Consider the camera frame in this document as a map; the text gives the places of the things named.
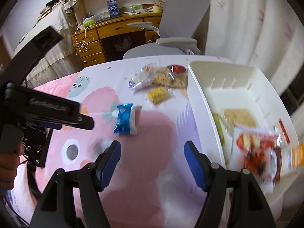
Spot blue white snack packet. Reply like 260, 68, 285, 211
113, 104, 142, 135

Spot red white cake snack bag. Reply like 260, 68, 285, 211
227, 123, 281, 194

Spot person left hand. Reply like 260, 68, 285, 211
0, 141, 24, 190

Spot green snack packet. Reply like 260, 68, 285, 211
212, 113, 225, 146

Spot white plastic storage bin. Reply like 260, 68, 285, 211
188, 61, 303, 220

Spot clear rice cracker packet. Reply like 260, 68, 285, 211
223, 109, 258, 128

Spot wooden desk with drawers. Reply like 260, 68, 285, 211
71, 12, 162, 67

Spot small yellow snack packet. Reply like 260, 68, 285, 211
147, 87, 171, 105

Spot red white barcode packet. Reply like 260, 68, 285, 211
273, 119, 290, 147

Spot green tissue pack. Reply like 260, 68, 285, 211
82, 18, 95, 28

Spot blueberry pastry packet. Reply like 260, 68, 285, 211
128, 64, 156, 90

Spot clear biscuit packet red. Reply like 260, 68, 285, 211
153, 65, 188, 89

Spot orange white snack packet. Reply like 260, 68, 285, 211
286, 142, 304, 169

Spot blue paper gift bag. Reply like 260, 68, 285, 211
107, 0, 120, 17

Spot grey office chair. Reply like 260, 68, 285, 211
123, 0, 210, 59

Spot white floral curtain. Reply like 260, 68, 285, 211
205, 0, 303, 94

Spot yellow cup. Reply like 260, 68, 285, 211
152, 5, 163, 13

